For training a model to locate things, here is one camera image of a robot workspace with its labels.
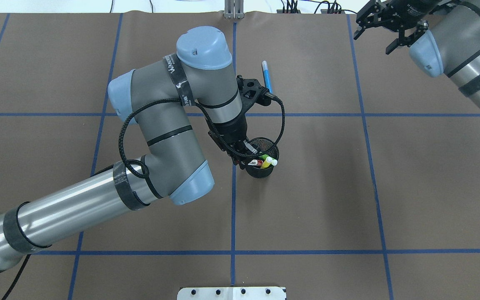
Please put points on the aluminium frame post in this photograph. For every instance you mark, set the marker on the aluminium frame post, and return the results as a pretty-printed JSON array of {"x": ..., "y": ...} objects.
[{"x": 234, "y": 9}]

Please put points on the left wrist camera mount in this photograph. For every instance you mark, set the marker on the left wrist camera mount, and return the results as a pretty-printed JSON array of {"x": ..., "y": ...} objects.
[{"x": 252, "y": 92}]

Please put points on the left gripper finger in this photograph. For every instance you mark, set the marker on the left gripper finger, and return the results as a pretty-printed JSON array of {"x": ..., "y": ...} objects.
[
  {"x": 242, "y": 159},
  {"x": 249, "y": 149}
]

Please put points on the green highlighter pen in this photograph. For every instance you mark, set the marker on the green highlighter pen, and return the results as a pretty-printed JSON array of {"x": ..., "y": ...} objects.
[{"x": 275, "y": 162}]

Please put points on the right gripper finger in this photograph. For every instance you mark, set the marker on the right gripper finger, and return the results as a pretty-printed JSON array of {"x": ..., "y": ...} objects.
[
  {"x": 364, "y": 22},
  {"x": 402, "y": 40}
]

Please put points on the blue highlighter pen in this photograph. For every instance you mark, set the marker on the blue highlighter pen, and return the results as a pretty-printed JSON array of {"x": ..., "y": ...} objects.
[{"x": 266, "y": 76}]

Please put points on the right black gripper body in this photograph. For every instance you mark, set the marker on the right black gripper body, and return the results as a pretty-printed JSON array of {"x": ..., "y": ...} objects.
[{"x": 411, "y": 9}]

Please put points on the red whiteboard marker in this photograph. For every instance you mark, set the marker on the red whiteboard marker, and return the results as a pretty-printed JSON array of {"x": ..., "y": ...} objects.
[{"x": 256, "y": 162}]

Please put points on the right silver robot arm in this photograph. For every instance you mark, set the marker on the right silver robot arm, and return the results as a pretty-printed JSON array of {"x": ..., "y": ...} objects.
[{"x": 452, "y": 47}]

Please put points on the black mesh pen cup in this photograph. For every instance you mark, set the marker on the black mesh pen cup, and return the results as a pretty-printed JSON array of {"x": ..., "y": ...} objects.
[{"x": 263, "y": 145}]

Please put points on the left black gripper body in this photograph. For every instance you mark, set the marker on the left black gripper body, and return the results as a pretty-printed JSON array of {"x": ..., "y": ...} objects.
[{"x": 233, "y": 131}]

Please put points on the brown table mat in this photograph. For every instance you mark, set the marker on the brown table mat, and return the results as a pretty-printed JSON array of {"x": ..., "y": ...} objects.
[{"x": 376, "y": 196}]

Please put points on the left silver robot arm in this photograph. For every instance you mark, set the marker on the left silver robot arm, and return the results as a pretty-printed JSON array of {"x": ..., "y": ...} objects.
[{"x": 160, "y": 155}]

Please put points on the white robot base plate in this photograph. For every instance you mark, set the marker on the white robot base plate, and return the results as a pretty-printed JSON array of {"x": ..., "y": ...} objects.
[{"x": 233, "y": 293}]

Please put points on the yellow highlighter pen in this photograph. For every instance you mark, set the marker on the yellow highlighter pen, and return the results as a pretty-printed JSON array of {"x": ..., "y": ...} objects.
[{"x": 268, "y": 162}]

